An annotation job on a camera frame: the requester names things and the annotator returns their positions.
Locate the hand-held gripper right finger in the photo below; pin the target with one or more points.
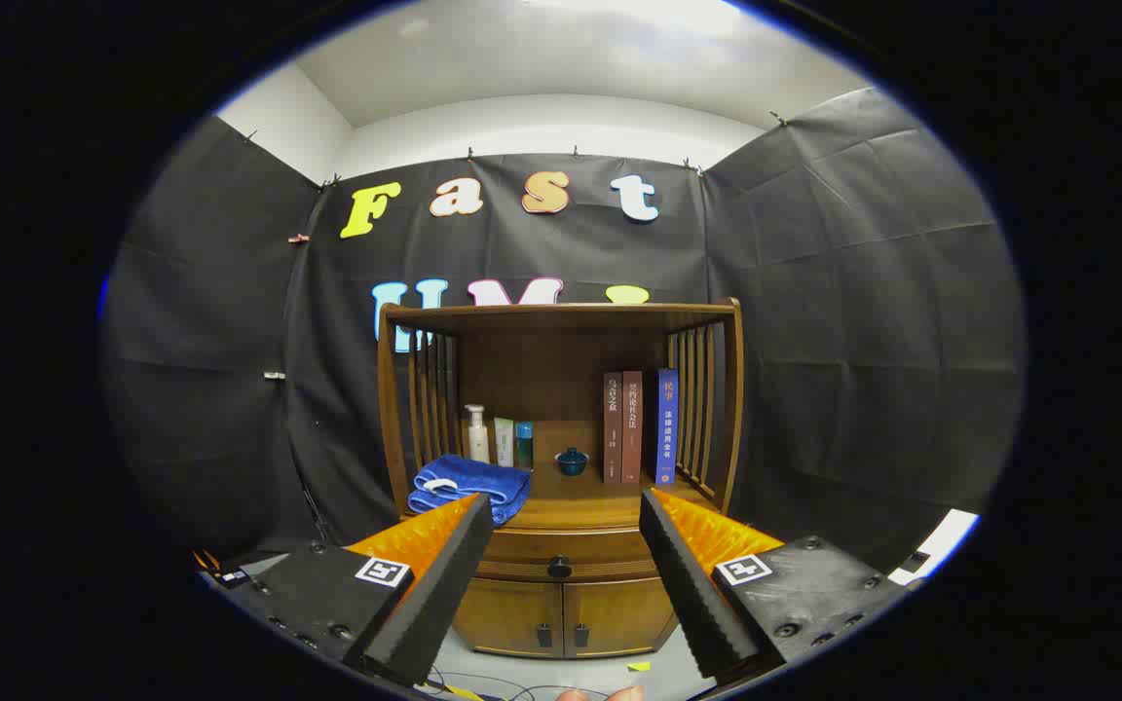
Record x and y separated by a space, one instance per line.
697 594

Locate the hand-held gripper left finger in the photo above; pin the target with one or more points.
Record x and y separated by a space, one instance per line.
444 594

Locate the wooden countertop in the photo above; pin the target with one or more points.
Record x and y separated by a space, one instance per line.
580 501

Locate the wooden cabinet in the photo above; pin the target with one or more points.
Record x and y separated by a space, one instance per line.
542 360

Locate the folded blue towel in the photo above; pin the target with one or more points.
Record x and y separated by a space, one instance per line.
468 482

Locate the white pump bottle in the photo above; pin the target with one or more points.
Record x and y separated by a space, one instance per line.
477 443

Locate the white green tube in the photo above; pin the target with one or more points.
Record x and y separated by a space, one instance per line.
504 443

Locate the teal bottle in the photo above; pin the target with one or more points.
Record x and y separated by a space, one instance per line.
524 448

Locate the blue book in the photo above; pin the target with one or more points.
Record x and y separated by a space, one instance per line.
667 428

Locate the reddish brown book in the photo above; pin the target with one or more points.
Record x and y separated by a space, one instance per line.
632 428

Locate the blue lidded teacup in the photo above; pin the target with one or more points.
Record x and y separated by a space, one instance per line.
572 463

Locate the dark brown book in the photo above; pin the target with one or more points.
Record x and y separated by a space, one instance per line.
613 428

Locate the white panel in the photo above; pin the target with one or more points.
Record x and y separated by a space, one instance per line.
946 540

